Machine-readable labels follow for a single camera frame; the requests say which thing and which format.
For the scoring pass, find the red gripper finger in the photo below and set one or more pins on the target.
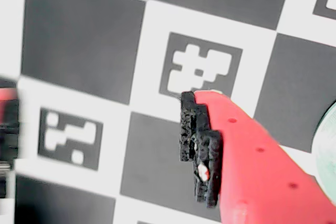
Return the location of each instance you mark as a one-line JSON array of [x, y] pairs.
[[262, 176], [8, 129]]

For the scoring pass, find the black white marker board mat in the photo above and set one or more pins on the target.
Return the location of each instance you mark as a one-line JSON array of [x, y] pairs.
[[84, 37]]

